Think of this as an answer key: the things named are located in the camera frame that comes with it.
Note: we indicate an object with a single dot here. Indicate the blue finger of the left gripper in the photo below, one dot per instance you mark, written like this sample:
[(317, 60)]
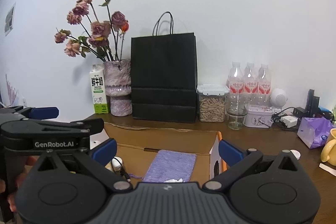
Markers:
[(43, 113)]

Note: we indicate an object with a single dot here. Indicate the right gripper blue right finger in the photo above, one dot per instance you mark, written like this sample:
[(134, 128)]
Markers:
[(230, 153)]

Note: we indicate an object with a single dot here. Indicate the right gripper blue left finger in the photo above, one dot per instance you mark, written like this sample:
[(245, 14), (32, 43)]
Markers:
[(104, 152)]

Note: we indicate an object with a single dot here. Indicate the white flower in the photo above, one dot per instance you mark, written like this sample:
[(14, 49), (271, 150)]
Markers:
[(174, 180)]

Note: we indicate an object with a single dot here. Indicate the purple woven drawstring pouch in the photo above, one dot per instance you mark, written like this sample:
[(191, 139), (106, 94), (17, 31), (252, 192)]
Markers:
[(168, 165)]

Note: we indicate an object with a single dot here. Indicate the small white round lid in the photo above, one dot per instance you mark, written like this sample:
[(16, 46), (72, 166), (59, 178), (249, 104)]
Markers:
[(296, 153)]

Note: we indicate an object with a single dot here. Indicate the person's left hand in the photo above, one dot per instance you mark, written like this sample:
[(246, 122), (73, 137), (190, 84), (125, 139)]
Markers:
[(16, 169)]

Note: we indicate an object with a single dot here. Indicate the open red cardboard box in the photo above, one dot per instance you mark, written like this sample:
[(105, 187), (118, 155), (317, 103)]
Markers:
[(138, 146)]

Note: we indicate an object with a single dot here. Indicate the white floral tin box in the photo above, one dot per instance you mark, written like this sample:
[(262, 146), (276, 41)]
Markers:
[(259, 117)]

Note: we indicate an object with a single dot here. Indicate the empty clear glass jar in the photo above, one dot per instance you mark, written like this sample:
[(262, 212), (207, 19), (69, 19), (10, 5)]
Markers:
[(237, 106)]

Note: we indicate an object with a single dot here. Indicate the clear container of pellets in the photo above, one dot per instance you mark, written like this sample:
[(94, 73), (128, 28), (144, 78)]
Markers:
[(212, 103)]

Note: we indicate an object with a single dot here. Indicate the green white milk carton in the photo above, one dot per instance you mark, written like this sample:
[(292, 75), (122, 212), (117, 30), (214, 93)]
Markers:
[(100, 99)]

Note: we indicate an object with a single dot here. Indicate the white round speaker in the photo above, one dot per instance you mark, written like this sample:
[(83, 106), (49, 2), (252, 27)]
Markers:
[(278, 99)]

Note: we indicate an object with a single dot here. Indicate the left red-label water bottle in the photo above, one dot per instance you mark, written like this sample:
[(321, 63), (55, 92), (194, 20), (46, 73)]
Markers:
[(235, 80)]

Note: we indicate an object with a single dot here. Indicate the red-label water bottle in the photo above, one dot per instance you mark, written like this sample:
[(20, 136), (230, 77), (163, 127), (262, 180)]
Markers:
[(250, 79), (264, 80), (235, 80)]

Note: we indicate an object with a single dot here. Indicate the right red-label water bottle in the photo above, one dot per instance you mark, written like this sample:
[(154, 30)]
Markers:
[(264, 80)]

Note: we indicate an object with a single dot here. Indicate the middle red-label water bottle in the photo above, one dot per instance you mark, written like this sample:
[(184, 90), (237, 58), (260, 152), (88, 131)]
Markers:
[(250, 79)]

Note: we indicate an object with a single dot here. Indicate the purple marbled ceramic vase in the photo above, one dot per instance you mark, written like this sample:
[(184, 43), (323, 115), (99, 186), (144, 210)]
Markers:
[(118, 86)]

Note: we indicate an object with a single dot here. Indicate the purple tissue pack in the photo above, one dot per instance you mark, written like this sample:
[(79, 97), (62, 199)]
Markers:
[(314, 131)]

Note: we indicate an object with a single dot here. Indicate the black paper shopping bag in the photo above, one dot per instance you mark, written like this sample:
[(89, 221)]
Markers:
[(164, 76)]

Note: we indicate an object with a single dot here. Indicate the black upright device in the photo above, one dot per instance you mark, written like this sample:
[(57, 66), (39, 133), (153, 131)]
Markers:
[(312, 104)]

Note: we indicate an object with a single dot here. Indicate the yellow ceramic mug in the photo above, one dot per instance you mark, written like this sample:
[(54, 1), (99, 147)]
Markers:
[(328, 153)]

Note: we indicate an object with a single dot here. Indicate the dried pink rose bouquet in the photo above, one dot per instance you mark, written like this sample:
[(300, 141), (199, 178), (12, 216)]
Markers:
[(103, 38)]

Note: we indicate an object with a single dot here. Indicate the white charger with cable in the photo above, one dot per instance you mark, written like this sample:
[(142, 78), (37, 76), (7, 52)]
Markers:
[(289, 118)]

